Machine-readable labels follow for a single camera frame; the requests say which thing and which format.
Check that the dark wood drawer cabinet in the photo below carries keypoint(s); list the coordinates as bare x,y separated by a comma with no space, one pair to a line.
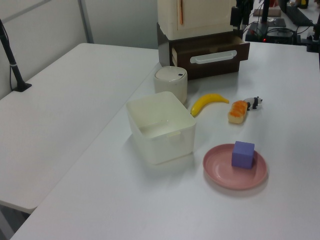
163,50

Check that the cream plastic storage box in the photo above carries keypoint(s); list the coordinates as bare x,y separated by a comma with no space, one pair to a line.
200,17

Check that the thin black stand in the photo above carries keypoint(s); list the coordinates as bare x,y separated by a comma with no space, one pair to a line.
243,15

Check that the dark equipment block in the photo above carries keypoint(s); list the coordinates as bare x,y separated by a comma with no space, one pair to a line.
313,45

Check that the thick black pole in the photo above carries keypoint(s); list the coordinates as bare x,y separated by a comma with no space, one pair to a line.
265,10

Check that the yellow toy banana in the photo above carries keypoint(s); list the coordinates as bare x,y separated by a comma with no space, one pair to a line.
207,99

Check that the orange glazed toy bread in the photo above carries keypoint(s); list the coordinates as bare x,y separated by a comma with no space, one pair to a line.
237,112

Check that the pink round plate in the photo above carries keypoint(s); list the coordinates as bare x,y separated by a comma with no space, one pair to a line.
220,172

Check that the purple cube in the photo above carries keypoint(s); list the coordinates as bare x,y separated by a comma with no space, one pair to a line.
242,156

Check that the black camera stand pole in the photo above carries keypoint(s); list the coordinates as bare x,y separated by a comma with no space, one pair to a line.
13,67

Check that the small panda figurine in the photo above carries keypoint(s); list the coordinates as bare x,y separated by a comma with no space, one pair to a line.
255,102

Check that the cream open plastic bin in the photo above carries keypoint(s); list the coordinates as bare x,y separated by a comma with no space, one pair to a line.
162,147

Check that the black electronics box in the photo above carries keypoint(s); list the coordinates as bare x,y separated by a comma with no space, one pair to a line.
275,36

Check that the black keyboard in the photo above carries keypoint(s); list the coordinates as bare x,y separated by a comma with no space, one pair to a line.
298,16

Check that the black rectangular device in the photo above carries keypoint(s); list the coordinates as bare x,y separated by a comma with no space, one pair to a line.
235,16

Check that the beige lidded trash can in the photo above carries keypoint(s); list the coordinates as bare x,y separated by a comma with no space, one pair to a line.
171,82

